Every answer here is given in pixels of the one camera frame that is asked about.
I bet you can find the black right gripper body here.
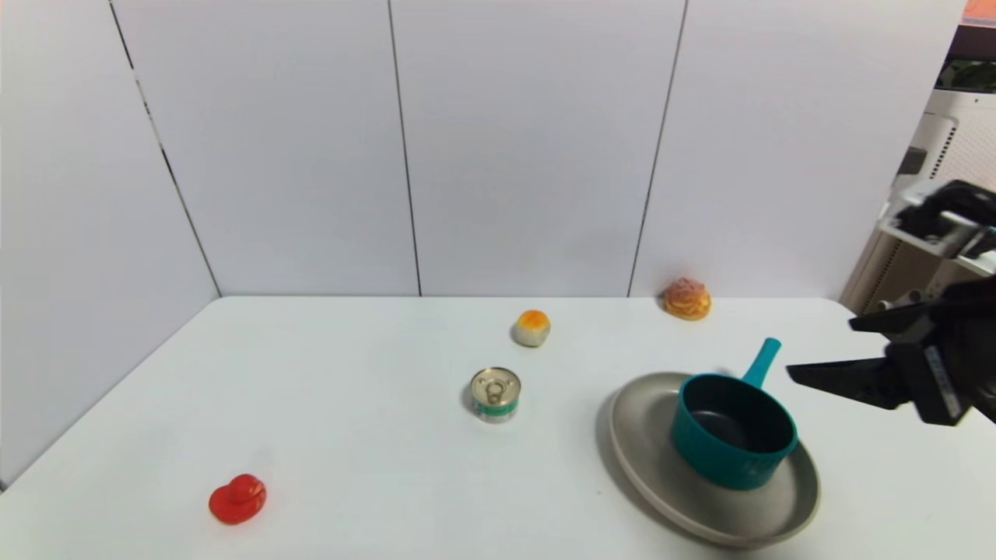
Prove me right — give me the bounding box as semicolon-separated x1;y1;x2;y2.
886;277;996;427

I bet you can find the teal pot with handle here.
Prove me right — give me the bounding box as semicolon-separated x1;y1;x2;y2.
671;337;801;492

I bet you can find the brown round plate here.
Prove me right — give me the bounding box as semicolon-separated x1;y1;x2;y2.
608;371;822;550

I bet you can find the white side table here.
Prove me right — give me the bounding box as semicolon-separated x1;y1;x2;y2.
878;221;996;278

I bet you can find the brown cream puff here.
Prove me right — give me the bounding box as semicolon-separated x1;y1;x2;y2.
661;278;712;321

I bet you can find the white pegboard panel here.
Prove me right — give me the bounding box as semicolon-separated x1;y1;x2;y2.
895;89;996;205

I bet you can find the orange-topped white bun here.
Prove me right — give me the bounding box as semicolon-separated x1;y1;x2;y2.
513;310;552;348

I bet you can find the small metal tin can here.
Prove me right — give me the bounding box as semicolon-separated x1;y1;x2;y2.
469;367;522;424

